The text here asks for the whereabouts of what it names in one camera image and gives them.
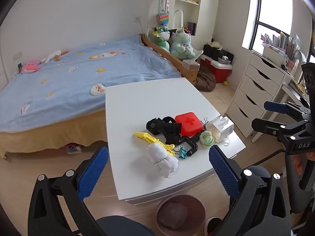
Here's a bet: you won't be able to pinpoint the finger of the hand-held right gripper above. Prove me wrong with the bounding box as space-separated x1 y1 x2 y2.
251 118 313 150
264 101 310 118

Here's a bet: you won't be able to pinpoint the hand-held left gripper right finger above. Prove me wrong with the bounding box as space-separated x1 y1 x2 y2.
209 145 292 236

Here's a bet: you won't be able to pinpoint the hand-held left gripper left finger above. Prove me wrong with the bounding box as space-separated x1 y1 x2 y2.
28 146 109 236

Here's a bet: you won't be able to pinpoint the small white carton box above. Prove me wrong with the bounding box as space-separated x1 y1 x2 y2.
205 115 234 143

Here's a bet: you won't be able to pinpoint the pink trash bin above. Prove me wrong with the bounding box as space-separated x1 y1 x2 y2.
154 194 207 235

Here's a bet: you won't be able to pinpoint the yellow plastic clip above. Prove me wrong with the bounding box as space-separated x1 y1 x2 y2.
134 131 176 156

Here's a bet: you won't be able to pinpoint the black wrist brace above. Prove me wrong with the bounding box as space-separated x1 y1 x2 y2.
146 118 183 145

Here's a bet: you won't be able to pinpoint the colourful toy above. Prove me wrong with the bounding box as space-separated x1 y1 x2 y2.
65 144 82 154

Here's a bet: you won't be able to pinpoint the green coiled band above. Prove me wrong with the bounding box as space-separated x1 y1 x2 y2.
199 131 216 149

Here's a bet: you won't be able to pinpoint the black plastic buckle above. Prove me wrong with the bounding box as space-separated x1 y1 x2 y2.
178 136 198 156

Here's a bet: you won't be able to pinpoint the person's right leg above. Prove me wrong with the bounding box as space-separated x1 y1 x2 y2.
242 166 271 180

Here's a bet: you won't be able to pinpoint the person's leg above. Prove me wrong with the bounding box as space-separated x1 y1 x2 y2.
242 166 271 180
96 216 153 236

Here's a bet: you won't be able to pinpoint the white drawer unit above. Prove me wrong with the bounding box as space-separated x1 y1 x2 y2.
226 52 286 138

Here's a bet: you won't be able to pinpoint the teal binder clip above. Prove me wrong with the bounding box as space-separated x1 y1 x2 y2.
176 146 187 160

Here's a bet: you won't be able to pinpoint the white storage box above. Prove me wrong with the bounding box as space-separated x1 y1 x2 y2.
262 43 287 64

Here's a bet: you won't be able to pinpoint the red first aid box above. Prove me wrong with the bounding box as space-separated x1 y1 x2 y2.
175 112 205 137

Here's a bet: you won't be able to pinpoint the yellow bed skirt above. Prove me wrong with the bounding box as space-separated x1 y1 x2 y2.
0 108 107 159

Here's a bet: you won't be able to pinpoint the white round container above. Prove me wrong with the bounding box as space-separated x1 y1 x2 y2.
205 217 222 235

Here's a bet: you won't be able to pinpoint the white rolled cloth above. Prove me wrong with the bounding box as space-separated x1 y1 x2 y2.
145 144 179 179

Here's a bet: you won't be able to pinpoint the person's left leg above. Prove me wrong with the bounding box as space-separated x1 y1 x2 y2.
96 216 153 236

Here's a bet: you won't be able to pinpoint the row of books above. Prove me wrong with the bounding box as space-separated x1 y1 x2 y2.
272 31 302 62

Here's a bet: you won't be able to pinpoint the red cooler box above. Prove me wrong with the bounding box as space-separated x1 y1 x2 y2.
200 54 233 83

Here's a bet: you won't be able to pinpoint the brown bean bag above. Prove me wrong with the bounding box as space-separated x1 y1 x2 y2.
195 66 217 91

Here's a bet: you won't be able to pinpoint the white table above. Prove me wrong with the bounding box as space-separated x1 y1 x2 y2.
105 77 246 206

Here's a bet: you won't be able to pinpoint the blue blanket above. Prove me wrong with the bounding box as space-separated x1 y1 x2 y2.
0 36 183 133

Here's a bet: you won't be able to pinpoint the black bags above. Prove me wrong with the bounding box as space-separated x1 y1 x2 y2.
203 44 234 62

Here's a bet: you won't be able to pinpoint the clear plastic box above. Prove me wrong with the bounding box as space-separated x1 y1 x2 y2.
183 59 200 72

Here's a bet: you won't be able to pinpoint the window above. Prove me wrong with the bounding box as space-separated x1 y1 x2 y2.
242 0 315 64

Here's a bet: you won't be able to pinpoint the teal dinosaur plush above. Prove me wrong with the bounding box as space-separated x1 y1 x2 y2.
170 27 204 60

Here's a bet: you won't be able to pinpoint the white shelf unit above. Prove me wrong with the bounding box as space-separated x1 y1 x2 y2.
148 0 221 37

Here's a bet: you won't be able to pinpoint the white goose plush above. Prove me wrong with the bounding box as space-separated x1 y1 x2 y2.
41 50 70 64

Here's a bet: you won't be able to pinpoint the pink plush toy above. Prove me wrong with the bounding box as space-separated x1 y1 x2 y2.
18 61 41 74

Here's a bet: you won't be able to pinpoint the white arched tube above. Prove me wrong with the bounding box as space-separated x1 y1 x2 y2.
172 10 185 30

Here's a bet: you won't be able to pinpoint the green dragon plush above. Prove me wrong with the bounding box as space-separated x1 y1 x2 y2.
152 27 171 53

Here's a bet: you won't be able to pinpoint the rainbow crochet bag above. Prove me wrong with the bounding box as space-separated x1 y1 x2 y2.
156 10 171 27

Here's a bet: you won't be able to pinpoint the black cable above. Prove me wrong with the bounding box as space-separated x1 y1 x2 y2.
253 149 286 166

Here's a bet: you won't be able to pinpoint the wooden bed frame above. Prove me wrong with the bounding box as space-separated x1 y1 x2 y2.
140 34 198 85

